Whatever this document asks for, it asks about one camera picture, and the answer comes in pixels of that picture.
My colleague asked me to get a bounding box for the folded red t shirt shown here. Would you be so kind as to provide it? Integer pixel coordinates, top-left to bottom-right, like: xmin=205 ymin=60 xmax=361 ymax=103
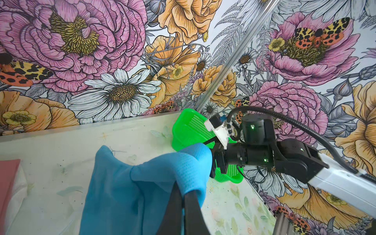
xmin=1 ymin=159 xmax=20 ymax=235

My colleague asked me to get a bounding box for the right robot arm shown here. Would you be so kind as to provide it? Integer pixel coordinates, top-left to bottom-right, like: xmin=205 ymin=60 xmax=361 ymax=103
xmin=204 ymin=114 xmax=376 ymax=217

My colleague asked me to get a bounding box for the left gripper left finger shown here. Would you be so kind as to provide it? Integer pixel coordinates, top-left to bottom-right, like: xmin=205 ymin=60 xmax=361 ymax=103
xmin=156 ymin=182 xmax=183 ymax=235

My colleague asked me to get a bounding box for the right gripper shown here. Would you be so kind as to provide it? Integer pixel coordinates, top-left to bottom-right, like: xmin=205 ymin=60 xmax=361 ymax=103
xmin=212 ymin=143 xmax=249 ymax=176

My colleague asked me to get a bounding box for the green plastic basket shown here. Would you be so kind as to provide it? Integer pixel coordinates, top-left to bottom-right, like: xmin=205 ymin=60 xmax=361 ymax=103
xmin=171 ymin=109 xmax=243 ymax=184

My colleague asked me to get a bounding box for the blue t shirt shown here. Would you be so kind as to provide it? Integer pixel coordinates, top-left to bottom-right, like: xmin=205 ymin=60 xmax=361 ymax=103
xmin=79 ymin=143 xmax=212 ymax=235

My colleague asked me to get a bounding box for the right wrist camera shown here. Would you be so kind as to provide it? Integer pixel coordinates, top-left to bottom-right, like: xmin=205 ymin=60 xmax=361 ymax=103
xmin=204 ymin=114 xmax=235 ymax=150

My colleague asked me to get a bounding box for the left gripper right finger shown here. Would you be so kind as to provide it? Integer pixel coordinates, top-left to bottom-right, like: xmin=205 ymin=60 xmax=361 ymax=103
xmin=184 ymin=191 xmax=210 ymax=235

